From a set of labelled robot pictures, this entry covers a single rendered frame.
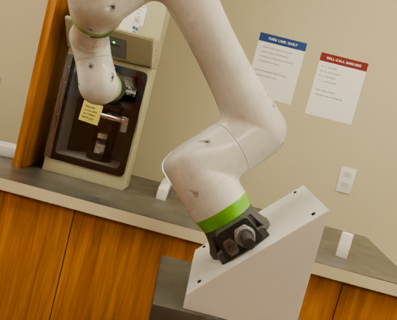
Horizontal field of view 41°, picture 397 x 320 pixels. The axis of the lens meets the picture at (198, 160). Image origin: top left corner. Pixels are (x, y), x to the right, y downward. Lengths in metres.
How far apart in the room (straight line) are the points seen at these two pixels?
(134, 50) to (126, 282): 0.80
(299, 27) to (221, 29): 1.33
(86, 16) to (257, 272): 0.59
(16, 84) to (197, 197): 1.62
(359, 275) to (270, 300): 0.74
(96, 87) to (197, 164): 0.46
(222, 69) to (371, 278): 0.93
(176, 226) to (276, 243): 0.71
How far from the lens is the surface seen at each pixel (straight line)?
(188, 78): 2.38
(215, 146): 1.10
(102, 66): 1.45
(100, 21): 1.05
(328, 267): 1.73
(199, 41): 1.10
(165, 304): 1.06
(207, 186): 1.09
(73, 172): 2.04
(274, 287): 1.05
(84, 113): 2.00
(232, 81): 1.10
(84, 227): 1.78
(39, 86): 1.99
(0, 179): 1.82
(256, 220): 1.13
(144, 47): 1.89
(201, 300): 1.06
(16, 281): 1.91
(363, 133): 2.43
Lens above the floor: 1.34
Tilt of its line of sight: 6 degrees down
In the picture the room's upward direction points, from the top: 14 degrees clockwise
